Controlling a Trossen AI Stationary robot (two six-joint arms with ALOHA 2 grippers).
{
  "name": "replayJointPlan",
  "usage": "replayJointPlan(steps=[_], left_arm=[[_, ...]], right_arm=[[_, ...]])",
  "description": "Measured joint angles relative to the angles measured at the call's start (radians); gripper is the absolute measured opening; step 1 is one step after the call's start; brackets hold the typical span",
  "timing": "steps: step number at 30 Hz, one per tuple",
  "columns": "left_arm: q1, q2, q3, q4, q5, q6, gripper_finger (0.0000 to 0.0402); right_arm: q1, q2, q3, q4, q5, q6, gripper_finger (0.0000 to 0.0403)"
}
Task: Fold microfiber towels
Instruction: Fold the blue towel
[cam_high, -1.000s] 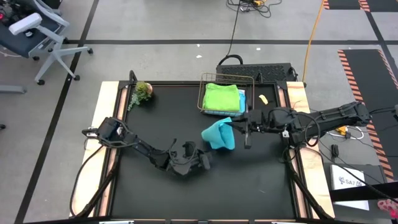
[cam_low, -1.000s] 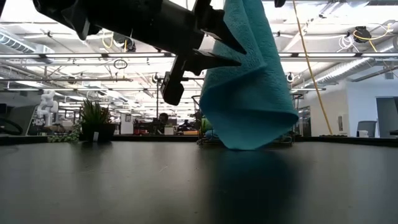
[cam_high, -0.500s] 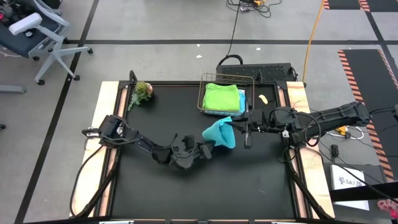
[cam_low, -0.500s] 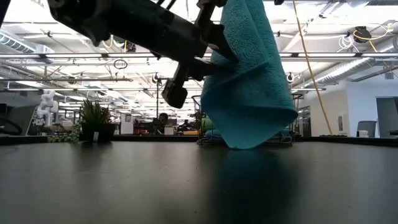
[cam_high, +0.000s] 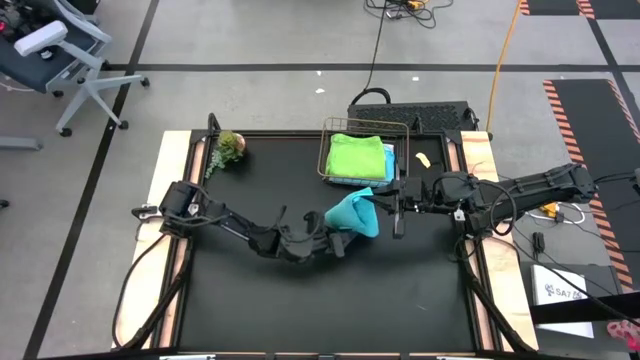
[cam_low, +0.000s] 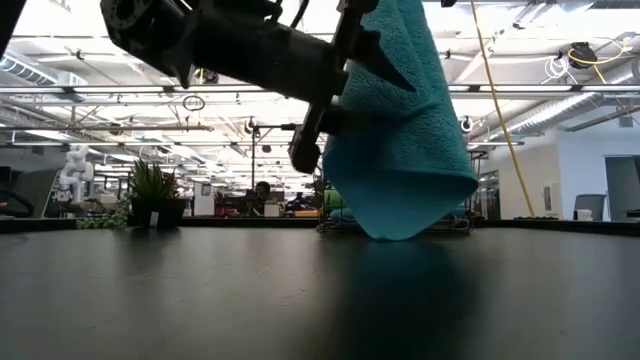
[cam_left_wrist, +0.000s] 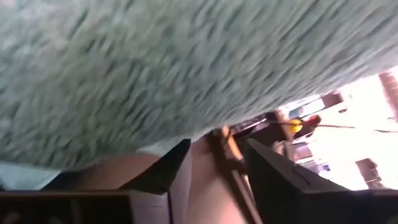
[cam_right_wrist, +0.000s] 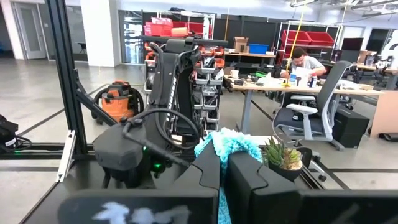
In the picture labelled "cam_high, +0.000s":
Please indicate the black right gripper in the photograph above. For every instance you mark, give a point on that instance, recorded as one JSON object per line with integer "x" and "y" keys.
{"x": 410, "y": 192}

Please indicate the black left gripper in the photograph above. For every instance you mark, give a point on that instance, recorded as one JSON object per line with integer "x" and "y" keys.
{"x": 320, "y": 240}

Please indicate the teal microfiber towel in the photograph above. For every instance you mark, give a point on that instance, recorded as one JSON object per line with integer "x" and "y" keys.
{"x": 355, "y": 215}

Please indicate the light blue microfiber towel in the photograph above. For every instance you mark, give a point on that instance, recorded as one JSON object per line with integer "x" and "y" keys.
{"x": 390, "y": 165}

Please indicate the green microfiber towel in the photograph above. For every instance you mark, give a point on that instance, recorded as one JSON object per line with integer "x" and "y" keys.
{"x": 355, "y": 157}

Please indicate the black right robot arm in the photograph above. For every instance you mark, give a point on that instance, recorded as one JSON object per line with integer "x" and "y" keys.
{"x": 525, "y": 192}

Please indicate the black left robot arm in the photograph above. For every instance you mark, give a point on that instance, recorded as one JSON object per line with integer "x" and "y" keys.
{"x": 225, "y": 222}

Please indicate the yellow label tag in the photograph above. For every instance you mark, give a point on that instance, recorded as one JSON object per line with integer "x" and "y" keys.
{"x": 423, "y": 160}

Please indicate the black perforated computer case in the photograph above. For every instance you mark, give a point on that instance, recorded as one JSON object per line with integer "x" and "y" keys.
{"x": 430, "y": 115}

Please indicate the small potted green plant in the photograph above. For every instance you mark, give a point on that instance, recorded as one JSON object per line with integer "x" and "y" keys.
{"x": 227, "y": 147}

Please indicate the wooden table side board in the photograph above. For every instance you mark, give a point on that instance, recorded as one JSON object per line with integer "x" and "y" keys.
{"x": 505, "y": 280}
{"x": 145, "y": 280}

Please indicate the white paper sign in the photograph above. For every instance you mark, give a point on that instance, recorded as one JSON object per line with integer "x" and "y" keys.
{"x": 555, "y": 280}

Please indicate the black mat orange striped edge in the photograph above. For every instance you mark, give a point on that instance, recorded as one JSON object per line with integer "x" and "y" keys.
{"x": 552, "y": 6}
{"x": 590, "y": 150}

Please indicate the black metal bar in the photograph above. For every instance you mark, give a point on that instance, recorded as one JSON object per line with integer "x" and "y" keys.
{"x": 585, "y": 310}

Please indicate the pink patterned object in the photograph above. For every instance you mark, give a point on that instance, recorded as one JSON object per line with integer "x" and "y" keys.
{"x": 625, "y": 332}

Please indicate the grey chair base leg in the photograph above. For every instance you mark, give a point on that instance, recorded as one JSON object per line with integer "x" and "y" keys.
{"x": 20, "y": 144}

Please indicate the grey office chair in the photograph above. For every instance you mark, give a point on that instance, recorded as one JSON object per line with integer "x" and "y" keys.
{"x": 30, "y": 70}

